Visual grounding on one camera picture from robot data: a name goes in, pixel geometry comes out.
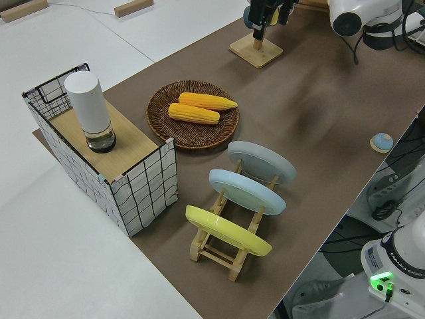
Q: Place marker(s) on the wooden stand with square base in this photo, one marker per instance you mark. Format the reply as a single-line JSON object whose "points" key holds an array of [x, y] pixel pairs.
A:
{"points": [[255, 53]]}

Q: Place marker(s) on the wooden drawer cabinet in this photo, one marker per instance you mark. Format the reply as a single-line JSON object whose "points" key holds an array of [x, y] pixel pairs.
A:
{"points": [[312, 5]]}

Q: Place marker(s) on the wooden block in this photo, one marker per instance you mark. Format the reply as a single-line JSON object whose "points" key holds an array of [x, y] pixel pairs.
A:
{"points": [[23, 10], [133, 7]]}

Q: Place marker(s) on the yellow corn cob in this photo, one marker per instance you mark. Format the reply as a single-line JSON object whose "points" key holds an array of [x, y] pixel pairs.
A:
{"points": [[209, 100], [192, 113]]}

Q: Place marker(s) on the white grid-patterned box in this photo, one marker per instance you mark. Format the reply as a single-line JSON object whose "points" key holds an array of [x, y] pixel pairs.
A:
{"points": [[146, 192]]}

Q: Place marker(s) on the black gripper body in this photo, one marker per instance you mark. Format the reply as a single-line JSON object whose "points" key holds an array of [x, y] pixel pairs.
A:
{"points": [[274, 2]]}

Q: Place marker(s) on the blue call bell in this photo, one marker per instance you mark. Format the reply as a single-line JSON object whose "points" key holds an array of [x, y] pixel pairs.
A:
{"points": [[382, 142]]}

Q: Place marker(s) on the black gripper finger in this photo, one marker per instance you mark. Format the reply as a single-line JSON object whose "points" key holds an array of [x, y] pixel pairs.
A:
{"points": [[285, 11], [257, 13]]}

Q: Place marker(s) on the brown table mat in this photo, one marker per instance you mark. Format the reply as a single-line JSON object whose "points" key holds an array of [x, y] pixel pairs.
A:
{"points": [[315, 166]]}

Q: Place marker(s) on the round wicker tray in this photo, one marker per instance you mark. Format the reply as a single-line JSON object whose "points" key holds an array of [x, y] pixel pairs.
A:
{"points": [[196, 136]]}

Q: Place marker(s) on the white countertop oven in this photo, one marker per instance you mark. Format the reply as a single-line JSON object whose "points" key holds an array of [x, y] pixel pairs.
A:
{"points": [[418, 38]]}

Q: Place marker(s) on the yellow plate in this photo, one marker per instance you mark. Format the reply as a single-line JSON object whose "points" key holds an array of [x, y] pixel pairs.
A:
{"points": [[225, 231]]}

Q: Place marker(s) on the light blue plate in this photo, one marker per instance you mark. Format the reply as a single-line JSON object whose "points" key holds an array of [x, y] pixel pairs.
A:
{"points": [[245, 191]]}

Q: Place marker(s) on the wooden plate rack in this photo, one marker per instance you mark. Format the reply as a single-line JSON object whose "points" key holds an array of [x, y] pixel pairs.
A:
{"points": [[216, 257]]}

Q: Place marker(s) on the grey base plate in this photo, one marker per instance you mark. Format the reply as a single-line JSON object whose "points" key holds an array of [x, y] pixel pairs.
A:
{"points": [[315, 292]]}

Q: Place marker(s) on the teal and yellow round toy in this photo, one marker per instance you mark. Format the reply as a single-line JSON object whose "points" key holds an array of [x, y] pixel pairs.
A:
{"points": [[246, 16]]}

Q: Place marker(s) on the white cylindrical grinder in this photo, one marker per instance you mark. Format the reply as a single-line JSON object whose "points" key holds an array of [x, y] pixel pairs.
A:
{"points": [[88, 103]]}

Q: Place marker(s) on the green lit plug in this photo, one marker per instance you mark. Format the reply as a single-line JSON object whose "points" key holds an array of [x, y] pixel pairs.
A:
{"points": [[388, 290]]}

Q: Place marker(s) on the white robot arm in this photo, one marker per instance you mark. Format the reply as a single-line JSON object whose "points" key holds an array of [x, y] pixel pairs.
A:
{"points": [[408, 259], [348, 13]]}

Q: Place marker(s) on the grey power strip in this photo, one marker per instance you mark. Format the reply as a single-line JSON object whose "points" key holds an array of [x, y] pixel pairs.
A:
{"points": [[382, 196]]}

